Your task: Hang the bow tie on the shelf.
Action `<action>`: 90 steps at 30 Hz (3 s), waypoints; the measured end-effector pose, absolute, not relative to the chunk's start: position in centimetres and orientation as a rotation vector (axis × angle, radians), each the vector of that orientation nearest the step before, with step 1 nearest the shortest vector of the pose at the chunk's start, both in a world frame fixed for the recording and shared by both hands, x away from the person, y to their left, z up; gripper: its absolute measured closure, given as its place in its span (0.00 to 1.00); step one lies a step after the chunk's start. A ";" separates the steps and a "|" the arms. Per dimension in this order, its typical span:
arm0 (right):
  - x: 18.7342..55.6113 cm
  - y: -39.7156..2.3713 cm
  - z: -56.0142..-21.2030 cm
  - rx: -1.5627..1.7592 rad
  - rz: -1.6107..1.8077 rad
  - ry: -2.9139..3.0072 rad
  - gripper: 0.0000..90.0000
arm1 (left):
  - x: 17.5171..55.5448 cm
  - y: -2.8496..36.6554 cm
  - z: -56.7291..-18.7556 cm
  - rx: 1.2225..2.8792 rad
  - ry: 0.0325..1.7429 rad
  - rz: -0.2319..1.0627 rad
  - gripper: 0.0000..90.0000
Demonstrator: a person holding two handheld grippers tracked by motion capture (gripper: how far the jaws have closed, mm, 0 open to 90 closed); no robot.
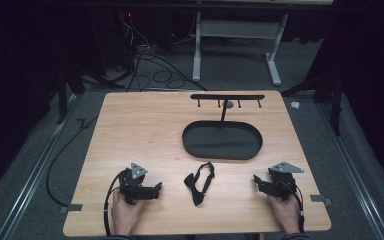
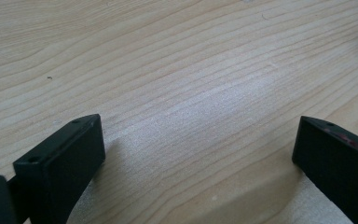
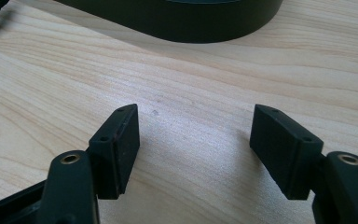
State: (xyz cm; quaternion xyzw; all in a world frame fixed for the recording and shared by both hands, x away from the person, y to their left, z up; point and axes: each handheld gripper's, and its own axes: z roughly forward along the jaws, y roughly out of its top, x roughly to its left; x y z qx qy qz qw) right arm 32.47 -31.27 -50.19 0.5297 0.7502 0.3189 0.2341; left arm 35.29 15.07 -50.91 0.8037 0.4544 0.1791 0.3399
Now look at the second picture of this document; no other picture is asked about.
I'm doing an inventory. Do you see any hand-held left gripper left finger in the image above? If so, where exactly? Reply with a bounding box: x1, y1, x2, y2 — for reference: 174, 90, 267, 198
7, 113, 106, 224

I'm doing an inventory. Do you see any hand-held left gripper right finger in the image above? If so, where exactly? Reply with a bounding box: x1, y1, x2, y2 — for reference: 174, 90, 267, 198
291, 115, 358, 224

